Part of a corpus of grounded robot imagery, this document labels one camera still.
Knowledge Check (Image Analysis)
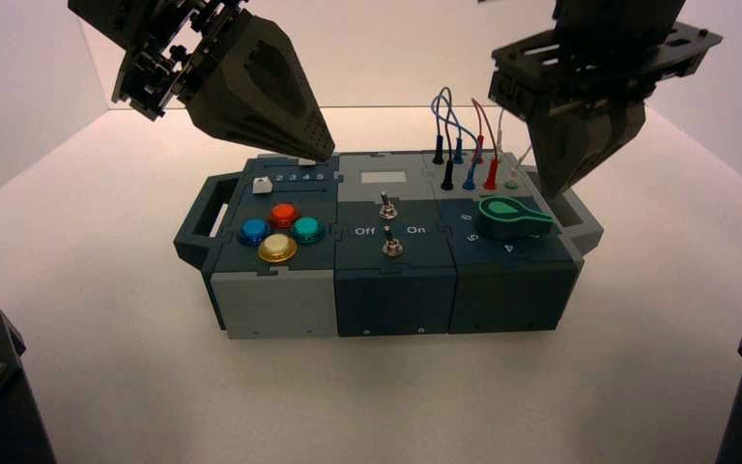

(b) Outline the small grey display panel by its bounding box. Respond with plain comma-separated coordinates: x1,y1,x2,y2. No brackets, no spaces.
358,170,407,187

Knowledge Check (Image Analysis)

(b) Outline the dark teal grey control box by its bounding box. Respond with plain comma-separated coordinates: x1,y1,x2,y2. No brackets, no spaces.
173,151,603,339

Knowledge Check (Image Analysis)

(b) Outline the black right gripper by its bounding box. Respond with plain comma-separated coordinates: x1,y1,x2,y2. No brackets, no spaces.
489,0,725,200

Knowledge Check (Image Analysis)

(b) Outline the teal round push button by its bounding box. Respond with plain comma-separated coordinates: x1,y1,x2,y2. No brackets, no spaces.
289,217,326,246

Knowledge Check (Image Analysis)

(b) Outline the yellow round push button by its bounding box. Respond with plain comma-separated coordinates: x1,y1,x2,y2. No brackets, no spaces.
256,233,298,265

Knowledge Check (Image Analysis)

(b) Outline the blue round push button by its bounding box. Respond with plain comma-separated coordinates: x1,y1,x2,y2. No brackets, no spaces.
237,218,272,247

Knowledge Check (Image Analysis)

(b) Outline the red round push button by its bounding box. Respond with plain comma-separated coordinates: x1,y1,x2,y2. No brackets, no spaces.
266,203,300,230

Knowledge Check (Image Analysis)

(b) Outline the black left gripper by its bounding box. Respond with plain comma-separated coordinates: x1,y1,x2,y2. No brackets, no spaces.
112,0,335,162

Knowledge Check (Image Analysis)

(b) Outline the green pointer knob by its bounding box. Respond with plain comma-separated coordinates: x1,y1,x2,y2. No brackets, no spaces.
476,195,555,242

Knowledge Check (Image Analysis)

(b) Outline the black jumper cable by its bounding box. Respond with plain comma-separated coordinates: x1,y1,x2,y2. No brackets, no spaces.
431,86,455,192

